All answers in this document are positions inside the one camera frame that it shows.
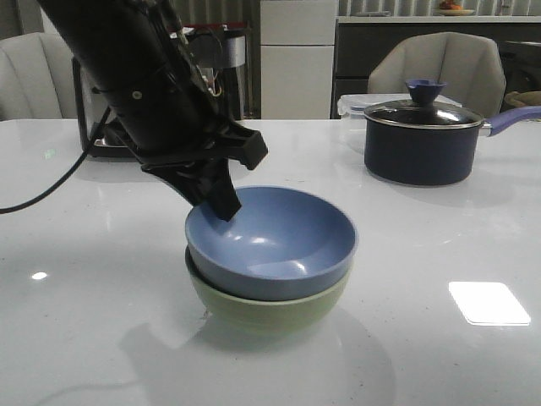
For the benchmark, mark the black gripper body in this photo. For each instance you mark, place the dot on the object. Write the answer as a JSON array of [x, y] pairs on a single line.
[[231, 141]]

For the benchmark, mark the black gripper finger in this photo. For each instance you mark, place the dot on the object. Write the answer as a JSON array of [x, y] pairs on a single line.
[[189, 179], [218, 190]]

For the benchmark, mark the blue bowl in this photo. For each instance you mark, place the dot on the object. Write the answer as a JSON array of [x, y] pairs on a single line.
[[282, 244]]

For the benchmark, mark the green bowl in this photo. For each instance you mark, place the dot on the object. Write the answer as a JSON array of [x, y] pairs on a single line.
[[265, 317]]

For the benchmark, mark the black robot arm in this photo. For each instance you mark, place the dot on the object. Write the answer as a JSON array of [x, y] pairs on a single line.
[[118, 42]]

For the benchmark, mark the black and chrome toaster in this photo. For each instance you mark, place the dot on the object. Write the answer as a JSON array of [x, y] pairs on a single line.
[[105, 127]]

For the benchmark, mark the white refrigerator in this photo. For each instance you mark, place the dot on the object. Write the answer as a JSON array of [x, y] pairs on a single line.
[[297, 44]]

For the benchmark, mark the clear plastic food container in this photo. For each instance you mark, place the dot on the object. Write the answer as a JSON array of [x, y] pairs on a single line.
[[354, 104]]

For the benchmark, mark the dark kitchen counter cabinet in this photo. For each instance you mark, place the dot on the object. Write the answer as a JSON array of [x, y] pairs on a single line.
[[361, 43]]

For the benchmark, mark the dark blue saucepan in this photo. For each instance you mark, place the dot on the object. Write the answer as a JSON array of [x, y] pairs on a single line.
[[431, 157]]

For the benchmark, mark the beige armchair on left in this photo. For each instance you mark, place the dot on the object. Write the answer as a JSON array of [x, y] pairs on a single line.
[[36, 78]]

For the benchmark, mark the beige armchair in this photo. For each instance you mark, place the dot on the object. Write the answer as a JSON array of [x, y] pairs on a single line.
[[469, 65], [36, 78]]

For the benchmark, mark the glass pot lid blue knob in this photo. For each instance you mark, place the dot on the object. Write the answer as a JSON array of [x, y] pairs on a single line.
[[422, 110]]

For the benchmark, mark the beige armchair on right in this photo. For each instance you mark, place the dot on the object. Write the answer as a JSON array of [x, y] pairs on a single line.
[[469, 65]]

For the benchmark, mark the fruit plate on counter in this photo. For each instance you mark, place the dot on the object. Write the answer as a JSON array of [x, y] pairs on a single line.
[[451, 8]]

